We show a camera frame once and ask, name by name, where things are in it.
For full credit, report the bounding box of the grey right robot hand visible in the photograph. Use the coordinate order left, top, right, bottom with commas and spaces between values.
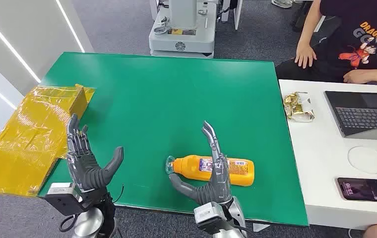
168, 120, 234, 206

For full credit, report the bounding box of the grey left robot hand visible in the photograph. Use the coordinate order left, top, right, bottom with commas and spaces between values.
66, 114, 125, 193

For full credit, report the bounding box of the orange plastic bottle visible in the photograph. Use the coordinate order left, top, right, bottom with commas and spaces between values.
165, 154, 255, 187

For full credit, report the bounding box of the yellow taped cardboard box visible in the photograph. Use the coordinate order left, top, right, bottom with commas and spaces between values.
0, 83, 96, 198

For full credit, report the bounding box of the green table mat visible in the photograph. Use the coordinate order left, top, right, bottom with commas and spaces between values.
38, 52, 310, 227

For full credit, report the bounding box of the white desk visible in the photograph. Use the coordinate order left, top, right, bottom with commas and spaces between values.
278, 79, 377, 231

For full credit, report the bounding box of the gold snack wrapper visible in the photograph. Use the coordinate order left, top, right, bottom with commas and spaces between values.
283, 91, 316, 123

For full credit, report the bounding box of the black smartphone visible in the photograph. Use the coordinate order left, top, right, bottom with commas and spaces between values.
336, 177, 377, 203

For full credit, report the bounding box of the person's right hand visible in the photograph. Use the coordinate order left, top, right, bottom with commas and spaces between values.
294, 43, 317, 69

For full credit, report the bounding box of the grey laptop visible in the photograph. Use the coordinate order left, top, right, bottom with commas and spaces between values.
323, 90, 377, 141

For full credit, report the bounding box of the person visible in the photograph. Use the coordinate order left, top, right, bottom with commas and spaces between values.
275, 0, 377, 89

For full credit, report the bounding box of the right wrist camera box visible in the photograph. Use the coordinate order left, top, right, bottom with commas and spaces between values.
193, 201, 233, 235

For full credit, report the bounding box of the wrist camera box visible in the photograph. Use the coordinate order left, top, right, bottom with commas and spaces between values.
193, 201, 233, 235
45, 182, 83, 217

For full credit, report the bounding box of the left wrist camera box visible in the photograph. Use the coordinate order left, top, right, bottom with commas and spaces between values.
45, 182, 83, 217

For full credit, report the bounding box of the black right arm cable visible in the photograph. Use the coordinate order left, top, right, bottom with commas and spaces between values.
231, 223, 252, 238

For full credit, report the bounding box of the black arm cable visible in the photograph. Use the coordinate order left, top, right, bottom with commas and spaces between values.
231, 223, 252, 238
59, 213, 78, 233

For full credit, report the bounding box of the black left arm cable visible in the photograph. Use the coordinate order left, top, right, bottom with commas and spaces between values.
59, 213, 78, 233

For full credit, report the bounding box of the white charging cable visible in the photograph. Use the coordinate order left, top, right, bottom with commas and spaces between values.
347, 146, 377, 175

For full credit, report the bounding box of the white equipment frame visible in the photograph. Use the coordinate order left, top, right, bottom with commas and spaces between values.
220, 0, 244, 31

